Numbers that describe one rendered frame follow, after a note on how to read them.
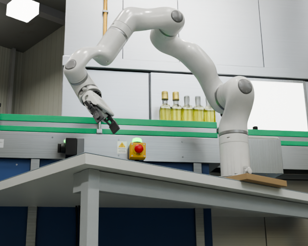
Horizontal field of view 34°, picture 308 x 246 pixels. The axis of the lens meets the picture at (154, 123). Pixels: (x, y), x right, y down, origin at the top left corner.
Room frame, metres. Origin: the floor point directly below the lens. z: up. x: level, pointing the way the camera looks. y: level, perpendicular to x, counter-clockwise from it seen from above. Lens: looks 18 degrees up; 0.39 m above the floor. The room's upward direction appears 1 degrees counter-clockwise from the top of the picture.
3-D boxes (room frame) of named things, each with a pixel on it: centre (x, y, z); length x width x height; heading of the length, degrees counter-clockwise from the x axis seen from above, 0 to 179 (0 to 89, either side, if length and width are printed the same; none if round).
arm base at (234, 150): (2.02, -0.33, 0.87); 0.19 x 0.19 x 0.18
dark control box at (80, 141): (2.19, 0.35, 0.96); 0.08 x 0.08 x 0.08; 10
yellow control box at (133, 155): (2.24, 0.08, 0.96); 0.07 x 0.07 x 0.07; 10
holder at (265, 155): (2.33, -0.46, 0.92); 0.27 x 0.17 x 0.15; 10
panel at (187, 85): (2.66, -0.43, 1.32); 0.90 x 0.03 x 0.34; 100
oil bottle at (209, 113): (2.50, -0.29, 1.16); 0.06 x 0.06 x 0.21; 10
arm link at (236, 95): (1.99, -0.34, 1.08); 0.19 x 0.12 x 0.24; 21
